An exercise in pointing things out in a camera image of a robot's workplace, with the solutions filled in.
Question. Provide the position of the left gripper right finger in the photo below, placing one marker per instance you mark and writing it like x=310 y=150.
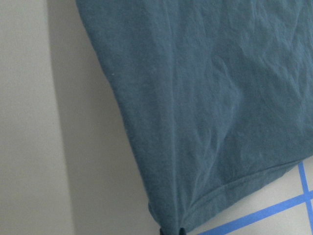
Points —
x=182 y=231

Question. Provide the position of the black t-shirt with logo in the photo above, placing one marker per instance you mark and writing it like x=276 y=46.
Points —
x=216 y=96

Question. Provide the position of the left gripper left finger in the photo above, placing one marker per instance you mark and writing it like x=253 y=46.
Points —
x=162 y=232

